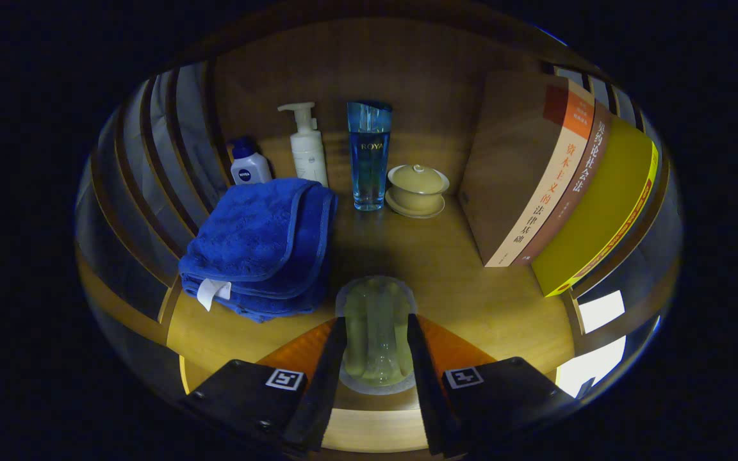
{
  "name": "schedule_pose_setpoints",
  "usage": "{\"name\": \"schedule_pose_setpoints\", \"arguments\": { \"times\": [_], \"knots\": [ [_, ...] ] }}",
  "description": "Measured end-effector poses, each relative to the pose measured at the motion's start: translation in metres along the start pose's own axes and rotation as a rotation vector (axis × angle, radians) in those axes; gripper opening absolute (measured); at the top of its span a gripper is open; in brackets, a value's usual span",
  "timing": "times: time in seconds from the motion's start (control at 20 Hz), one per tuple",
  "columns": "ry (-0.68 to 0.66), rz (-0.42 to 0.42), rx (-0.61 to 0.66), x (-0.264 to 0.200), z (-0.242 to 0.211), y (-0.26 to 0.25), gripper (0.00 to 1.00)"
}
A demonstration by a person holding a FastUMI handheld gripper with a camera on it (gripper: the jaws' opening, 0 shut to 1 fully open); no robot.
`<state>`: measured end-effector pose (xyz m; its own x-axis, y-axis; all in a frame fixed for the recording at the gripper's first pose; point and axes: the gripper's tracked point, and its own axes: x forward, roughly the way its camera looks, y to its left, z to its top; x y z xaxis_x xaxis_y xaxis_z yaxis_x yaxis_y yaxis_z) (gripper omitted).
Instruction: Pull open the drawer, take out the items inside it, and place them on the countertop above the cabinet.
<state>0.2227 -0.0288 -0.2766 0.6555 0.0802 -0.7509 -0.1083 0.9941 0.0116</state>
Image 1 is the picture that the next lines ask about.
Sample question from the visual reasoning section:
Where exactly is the brown book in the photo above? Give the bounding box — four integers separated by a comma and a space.
511, 102, 613, 267

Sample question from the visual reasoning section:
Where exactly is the clear packet of pale sponges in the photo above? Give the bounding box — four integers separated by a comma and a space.
335, 275, 418, 394

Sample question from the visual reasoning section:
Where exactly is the white pump bottle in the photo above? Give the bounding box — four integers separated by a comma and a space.
277, 102, 329, 188

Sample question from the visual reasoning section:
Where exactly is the blue glass bottle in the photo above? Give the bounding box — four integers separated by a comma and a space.
347, 100, 393, 212

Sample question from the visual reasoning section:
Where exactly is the yellow lidded tea bowl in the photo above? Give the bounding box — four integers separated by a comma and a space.
385, 164, 451, 220

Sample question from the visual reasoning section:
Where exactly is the blue folded towel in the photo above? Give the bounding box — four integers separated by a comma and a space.
178, 177, 339, 323

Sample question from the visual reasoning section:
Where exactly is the yellow book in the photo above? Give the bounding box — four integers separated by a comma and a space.
531, 115, 659, 298

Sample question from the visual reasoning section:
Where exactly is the beige orange book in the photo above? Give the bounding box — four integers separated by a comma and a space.
459, 70, 596, 268

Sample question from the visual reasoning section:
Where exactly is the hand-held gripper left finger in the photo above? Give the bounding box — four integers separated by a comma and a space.
180, 316, 349, 457

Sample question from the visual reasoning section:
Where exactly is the black backdrop cloth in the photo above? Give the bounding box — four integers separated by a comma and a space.
78, 61, 232, 321

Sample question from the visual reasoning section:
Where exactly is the wooden countertop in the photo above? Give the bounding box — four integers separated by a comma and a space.
167, 134, 578, 452

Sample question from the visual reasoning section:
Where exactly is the wooden cabinet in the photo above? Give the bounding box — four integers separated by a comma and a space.
76, 13, 684, 457

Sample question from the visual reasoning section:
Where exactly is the small white lotion bottle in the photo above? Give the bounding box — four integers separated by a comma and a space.
229, 138, 274, 186

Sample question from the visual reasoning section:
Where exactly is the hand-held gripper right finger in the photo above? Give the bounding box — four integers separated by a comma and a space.
406, 314, 578, 457

